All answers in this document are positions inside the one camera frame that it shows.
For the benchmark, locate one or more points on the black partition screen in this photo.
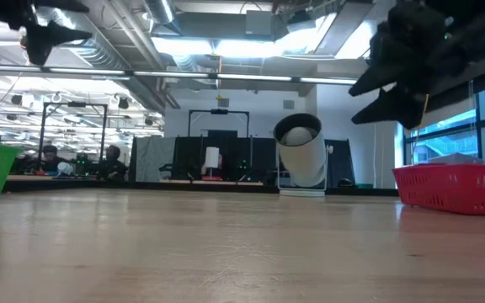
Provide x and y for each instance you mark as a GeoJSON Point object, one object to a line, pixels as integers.
{"type": "Point", "coordinates": [242, 155]}

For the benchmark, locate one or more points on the black rig frame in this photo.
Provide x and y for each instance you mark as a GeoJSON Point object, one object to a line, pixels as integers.
{"type": "Point", "coordinates": [74, 104]}
{"type": "Point", "coordinates": [219, 111]}

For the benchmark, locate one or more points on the black table frame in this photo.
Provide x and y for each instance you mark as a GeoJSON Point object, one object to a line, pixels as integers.
{"type": "Point", "coordinates": [141, 185]}

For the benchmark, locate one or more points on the grey cloth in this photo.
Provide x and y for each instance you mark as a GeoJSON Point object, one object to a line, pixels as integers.
{"type": "Point", "coordinates": [154, 157]}

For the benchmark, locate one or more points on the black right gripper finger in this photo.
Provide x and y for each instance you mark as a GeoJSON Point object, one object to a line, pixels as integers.
{"type": "Point", "coordinates": [398, 107]}
{"type": "Point", "coordinates": [375, 82]}

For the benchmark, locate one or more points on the person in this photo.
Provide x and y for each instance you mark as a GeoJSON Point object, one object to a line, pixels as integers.
{"type": "Point", "coordinates": [113, 164]}
{"type": "Point", "coordinates": [51, 157]}

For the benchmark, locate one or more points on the red plastic basket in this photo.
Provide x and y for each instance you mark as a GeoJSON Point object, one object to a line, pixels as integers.
{"type": "Point", "coordinates": [453, 189]}

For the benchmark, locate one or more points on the large glass window wall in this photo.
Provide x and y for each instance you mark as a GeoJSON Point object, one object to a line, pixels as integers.
{"type": "Point", "coordinates": [453, 143]}

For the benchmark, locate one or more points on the overhead light bar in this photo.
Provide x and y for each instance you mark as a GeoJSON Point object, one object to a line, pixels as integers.
{"type": "Point", "coordinates": [171, 74]}

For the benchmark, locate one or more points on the white overhead camera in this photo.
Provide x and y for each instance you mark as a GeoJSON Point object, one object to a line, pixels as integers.
{"type": "Point", "coordinates": [305, 160]}

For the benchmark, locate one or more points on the white paper roll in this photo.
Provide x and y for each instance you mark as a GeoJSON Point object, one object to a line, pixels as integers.
{"type": "Point", "coordinates": [212, 156]}

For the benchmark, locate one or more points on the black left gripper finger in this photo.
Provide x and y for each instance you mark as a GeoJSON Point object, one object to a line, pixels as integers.
{"type": "Point", "coordinates": [61, 6]}
{"type": "Point", "coordinates": [49, 38]}

